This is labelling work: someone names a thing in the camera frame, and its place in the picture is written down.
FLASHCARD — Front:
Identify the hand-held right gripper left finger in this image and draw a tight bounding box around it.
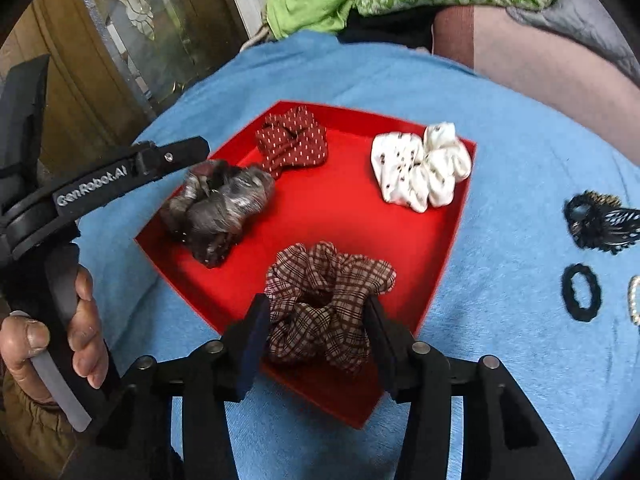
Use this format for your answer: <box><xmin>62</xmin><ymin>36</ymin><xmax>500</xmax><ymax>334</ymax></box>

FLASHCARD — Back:
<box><xmin>95</xmin><ymin>294</ymin><xmax>273</xmax><ymax>480</ymax></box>

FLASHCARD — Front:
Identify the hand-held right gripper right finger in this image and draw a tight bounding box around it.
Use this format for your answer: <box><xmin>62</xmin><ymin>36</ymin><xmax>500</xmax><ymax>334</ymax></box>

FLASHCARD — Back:
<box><xmin>364</xmin><ymin>295</ymin><xmax>576</xmax><ymax>480</ymax></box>

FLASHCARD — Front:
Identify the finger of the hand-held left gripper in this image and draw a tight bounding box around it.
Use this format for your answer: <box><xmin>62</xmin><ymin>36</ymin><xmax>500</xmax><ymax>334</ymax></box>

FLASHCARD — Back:
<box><xmin>127</xmin><ymin>136</ymin><xmax>211</xmax><ymax>182</ymax></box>

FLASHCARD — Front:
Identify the grey satin scrunchie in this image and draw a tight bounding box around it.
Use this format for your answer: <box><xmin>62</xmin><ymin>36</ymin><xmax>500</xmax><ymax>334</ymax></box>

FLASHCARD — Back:
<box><xmin>160</xmin><ymin>159</ymin><xmax>276</xmax><ymax>268</ymax></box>

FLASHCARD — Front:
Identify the brown plaid scrunchie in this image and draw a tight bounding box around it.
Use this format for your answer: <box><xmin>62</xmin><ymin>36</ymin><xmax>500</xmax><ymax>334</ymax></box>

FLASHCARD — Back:
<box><xmin>264</xmin><ymin>241</ymin><xmax>397</xmax><ymax>376</ymax></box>

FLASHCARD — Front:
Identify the red tray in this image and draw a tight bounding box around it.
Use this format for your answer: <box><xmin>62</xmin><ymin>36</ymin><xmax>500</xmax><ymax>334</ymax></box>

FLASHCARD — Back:
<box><xmin>134</xmin><ymin>101</ymin><xmax>478</xmax><ymax>431</ymax></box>

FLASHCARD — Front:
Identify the plain black hair tie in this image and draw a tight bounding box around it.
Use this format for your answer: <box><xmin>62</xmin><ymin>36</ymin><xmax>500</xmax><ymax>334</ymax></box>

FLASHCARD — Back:
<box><xmin>561</xmin><ymin>263</ymin><xmax>603</xmax><ymax>323</ymax></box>

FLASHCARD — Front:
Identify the gold beaded black hair tie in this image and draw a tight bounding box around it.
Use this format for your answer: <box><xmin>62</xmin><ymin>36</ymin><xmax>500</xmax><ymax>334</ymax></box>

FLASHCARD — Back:
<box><xmin>564</xmin><ymin>191</ymin><xmax>623</xmax><ymax>250</ymax></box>

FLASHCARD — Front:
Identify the pearl bracelet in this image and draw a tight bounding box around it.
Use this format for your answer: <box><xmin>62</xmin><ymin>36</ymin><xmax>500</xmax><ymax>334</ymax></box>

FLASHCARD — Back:
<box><xmin>627</xmin><ymin>275</ymin><xmax>640</xmax><ymax>333</ymax></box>

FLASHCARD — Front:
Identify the person's left forearm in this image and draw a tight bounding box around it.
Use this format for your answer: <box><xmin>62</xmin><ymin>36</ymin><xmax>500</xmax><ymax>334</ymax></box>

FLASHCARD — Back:
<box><xmin>0</xmin><ymin>365</ymin><xmax>81</xmax><ymax>480</ymax></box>

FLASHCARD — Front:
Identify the person's left hand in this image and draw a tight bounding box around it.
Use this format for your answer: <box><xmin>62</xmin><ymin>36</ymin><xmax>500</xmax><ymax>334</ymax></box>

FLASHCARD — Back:
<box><xmin>0</xmin><ymin>265</ymin><xmax>110</xmax><ymax>403</ymax></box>

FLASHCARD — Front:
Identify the wooden door with glass panel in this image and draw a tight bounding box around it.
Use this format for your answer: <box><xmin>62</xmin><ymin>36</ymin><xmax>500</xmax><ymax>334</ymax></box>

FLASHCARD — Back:
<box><xmin>0</xmin><ymin>0</ymin><xmax>251</xmax><ymax>176</ymax></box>

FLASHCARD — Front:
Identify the dark red dotted scrunchie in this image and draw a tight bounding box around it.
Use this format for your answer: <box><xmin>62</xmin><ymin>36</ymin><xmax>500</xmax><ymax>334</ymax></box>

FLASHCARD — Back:
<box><xmin>255</xmin><ymin>106</ymin><xmax>328</xmax><ymax>181</ymax></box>

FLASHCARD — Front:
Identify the white floral scrunchie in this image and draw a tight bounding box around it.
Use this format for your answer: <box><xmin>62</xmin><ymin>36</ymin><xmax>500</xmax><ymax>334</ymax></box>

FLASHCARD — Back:
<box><xmin>371</xmin><ymin>122</ymin><xmax>473</xmax><ymax>213</ymax></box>

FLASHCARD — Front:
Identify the black cloth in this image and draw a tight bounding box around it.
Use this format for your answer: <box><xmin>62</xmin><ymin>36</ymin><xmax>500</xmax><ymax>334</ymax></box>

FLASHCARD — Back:
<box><xmin>337</xmin><ymin>6</ymin><xmax>436</xmax><ymax>53</ymax></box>

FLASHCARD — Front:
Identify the pink bolster pillow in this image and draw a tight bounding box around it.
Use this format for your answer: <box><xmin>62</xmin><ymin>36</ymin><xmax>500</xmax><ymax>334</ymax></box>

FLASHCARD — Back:
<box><xmin>431</xmin><ymin>5</ymin><xmax>640</xmax><ymax>151</ymax></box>

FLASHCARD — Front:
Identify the grey quilted pillow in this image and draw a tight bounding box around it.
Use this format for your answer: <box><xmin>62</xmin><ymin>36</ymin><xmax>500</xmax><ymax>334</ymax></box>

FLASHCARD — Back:
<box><xmin>505</xmin><ymin>0</ymin><xmax>640</xmax><ymax>86</ymax></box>

